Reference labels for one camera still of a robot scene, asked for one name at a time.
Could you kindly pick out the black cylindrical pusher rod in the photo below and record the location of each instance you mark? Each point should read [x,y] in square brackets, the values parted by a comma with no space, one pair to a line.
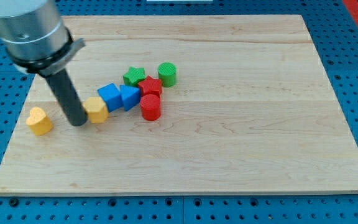
[67,97]

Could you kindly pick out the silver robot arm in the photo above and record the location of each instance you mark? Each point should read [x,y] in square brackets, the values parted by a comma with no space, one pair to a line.
[38,41]

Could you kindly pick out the blue cube block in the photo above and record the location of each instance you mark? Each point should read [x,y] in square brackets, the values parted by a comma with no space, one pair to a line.
[111,96]

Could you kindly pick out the wooden board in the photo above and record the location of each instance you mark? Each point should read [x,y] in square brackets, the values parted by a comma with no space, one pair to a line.
[252,113]

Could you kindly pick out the yellow hexagon block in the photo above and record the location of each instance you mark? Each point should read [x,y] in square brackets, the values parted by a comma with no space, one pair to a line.
[96,109]

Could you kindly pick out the green cylinder block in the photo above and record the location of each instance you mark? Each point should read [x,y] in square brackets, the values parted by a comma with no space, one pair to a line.
[167,72]

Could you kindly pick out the blue triangle block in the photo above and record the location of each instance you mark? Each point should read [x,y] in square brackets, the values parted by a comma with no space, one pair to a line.
[130,96]

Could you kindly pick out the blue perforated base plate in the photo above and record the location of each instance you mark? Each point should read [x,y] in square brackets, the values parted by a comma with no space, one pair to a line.
[333,26]

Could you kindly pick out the red star block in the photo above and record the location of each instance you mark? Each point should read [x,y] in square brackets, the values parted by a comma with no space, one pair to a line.
[150,86]

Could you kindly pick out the red cylinder block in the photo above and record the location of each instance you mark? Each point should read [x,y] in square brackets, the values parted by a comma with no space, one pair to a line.
[150,107]

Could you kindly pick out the yellow heart block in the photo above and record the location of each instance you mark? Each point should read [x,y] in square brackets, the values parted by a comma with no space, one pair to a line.
[38,121]

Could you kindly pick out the green star block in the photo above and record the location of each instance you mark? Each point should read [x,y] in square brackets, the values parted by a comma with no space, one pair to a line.
[133,76]

